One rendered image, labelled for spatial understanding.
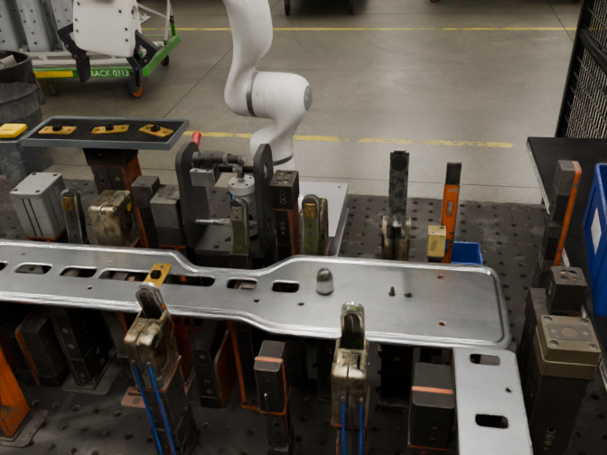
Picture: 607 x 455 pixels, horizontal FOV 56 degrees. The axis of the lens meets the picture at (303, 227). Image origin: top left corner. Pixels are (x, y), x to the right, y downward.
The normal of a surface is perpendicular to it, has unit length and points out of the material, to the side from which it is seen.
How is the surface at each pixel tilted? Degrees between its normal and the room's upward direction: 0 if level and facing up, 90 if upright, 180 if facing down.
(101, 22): 94
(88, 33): 95
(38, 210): 90
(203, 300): 0
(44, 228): 90
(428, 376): 0
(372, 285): 0
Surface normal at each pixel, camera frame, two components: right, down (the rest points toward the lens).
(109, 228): -0.17, 0.55
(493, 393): -0.05, -0.83
